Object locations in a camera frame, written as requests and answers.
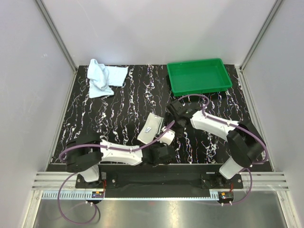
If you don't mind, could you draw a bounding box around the light blue towel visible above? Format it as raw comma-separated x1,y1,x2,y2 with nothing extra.
87,59,128,98

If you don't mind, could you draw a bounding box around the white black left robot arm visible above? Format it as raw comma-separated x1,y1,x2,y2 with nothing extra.
59,134,175,188

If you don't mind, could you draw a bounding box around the cable junction box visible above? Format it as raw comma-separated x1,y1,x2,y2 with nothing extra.
220,191,234,201
92,191,105,198

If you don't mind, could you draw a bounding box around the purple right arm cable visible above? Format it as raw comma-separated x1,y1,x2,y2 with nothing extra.
177,94,268,206

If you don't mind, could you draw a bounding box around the green plastic tray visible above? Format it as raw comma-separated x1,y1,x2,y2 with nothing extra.
167,58,232,96

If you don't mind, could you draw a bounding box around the right cable junction box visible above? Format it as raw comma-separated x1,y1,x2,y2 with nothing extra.
220,191,234,201

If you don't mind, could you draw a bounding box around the left cable junction box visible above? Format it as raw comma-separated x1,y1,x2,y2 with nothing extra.
92,191,105,198

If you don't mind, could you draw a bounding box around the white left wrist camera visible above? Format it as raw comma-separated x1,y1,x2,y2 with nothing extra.
158,130,175,145

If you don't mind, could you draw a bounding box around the green white striped towel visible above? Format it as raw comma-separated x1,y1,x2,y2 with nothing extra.
137,113,164,144

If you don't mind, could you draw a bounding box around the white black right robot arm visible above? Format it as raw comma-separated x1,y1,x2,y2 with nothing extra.
167,100,268,188

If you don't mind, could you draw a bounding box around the aluminium frame rail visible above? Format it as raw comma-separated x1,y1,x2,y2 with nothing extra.
31,172,289,191

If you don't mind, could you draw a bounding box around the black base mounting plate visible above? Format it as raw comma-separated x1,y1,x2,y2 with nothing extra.
76,164,243,198

